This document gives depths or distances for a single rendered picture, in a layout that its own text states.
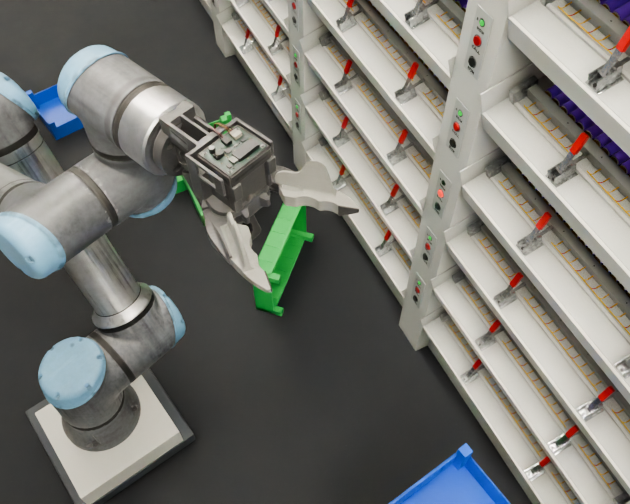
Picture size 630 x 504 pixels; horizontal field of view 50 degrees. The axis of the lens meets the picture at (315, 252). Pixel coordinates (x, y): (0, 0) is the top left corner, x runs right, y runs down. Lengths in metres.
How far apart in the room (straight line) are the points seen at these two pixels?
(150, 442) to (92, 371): 0.29
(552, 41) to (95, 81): 0.63
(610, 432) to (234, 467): 0.93
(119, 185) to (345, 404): 1.17
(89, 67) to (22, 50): 2.19
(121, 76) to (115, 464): 1.16
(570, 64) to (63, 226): 0.70
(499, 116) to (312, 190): 0.57
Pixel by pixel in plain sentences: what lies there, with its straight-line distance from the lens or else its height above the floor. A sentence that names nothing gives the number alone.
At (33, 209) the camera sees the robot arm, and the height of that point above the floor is 1.13.
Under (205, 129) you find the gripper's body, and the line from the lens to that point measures 0.73.
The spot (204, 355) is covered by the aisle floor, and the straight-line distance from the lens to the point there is 1.97.
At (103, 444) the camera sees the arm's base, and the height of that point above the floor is 0.15.
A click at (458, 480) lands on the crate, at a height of 0.48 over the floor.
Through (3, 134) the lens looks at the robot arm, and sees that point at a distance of 1.40.
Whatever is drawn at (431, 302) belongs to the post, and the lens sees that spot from 1.74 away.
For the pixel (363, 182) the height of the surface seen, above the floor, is 0.35.
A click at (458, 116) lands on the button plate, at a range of 1.29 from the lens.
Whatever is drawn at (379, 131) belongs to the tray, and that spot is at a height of 0.55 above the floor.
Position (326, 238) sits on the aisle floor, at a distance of 2.16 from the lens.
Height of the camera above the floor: 1.76
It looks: 56 degrees down
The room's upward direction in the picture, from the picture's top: straight up
